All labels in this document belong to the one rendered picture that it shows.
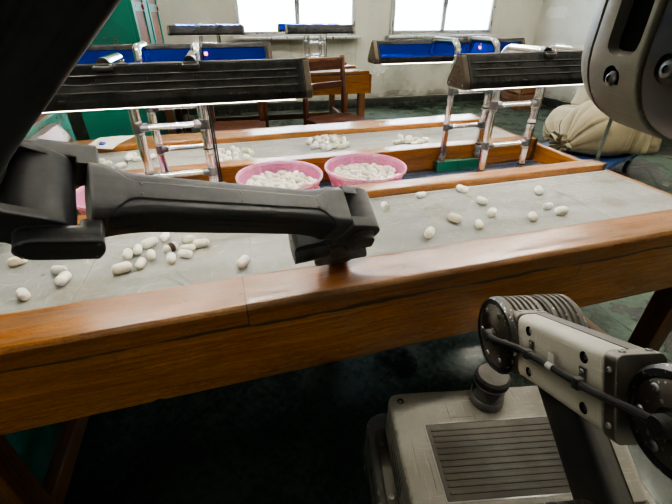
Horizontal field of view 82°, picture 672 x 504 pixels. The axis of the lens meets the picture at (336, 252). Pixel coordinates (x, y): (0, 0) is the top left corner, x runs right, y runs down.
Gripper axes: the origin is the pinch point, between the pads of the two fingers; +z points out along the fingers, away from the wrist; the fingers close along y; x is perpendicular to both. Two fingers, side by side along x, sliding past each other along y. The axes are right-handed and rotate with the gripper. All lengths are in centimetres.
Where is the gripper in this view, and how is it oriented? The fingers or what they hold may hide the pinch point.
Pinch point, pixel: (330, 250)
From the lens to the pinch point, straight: 82.3
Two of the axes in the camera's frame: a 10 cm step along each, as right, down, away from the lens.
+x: 1.8, 9.8, -1.1
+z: -1.9, 1.4, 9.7
